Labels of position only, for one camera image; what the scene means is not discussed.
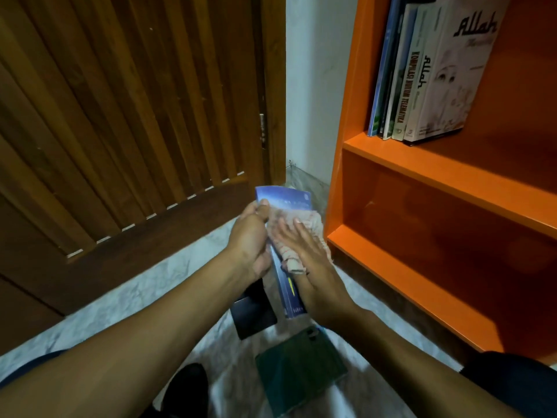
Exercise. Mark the person's right hand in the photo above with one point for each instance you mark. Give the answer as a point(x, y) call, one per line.
point(320, 282)

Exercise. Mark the person's left hand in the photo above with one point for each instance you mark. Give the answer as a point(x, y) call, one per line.
point(248, 243)

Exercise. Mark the person's left thumb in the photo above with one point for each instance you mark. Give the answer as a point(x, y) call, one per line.
point(263, 209)

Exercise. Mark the person's right thumb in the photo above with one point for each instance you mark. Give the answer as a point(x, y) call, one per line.
point(295, 285)

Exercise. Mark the person's right middle finger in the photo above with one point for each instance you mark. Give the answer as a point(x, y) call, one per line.
point(304, 234)

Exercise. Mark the pale cleaning cloth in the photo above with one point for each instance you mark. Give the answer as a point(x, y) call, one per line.
point(311, 221)

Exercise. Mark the blue paperback book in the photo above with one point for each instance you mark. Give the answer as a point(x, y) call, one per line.
point(285, 200)

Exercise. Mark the person's right forearm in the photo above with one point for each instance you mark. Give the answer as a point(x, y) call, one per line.
point(417, 370)

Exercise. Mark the person's left forearm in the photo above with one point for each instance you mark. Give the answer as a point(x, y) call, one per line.
point(130, 343)

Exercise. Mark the black book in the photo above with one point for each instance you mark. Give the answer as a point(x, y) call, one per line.
point(254, 311)

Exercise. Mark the metal door hinge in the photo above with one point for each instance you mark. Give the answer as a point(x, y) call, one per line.
point(263, 130)

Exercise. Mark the dark green book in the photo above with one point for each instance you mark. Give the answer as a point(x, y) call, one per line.
point(300, 370)

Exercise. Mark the orange bookshelf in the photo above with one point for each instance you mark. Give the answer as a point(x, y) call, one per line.
point(435, 213)

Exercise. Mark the person's black shoe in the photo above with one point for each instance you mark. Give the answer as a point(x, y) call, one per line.
point(185, 393)

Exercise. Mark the thin white book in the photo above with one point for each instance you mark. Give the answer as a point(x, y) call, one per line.
point(394, 95)

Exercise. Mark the thin dark teal book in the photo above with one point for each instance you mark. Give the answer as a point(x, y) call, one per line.
point(388, 91)

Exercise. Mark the brown slatted wooden door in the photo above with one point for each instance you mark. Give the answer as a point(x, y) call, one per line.
point(108, 147)

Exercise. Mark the thin blue book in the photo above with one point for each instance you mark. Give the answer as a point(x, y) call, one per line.
point(380, 82)

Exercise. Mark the white book green spine print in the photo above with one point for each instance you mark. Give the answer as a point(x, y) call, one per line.
point(407, 91)

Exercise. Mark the thick white hardcover book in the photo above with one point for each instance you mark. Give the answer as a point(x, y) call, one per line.
point(461, 73)

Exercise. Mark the person's right leg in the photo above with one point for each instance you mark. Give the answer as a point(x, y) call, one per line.
point(518, 385)

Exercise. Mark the person's leg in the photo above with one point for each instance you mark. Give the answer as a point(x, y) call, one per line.
point(30, 365)
point(518, 385)

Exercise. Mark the person's left leg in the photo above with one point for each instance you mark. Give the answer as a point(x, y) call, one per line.
point(30, 365)

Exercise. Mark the brown wooden door frame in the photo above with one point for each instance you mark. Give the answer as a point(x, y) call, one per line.
point(275, 82)

